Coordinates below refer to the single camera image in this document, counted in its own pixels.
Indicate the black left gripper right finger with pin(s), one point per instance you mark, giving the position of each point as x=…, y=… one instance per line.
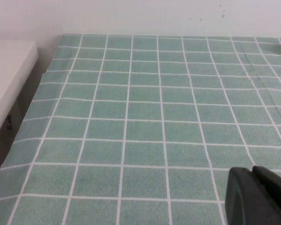
x=275, y=187

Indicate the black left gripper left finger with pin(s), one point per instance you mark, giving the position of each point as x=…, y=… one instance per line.
x=242, y=199

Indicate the green white checked tablecloth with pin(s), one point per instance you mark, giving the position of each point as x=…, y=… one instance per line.
x=140, y=131

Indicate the white side table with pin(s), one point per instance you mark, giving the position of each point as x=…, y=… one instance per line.
x=7, y=77

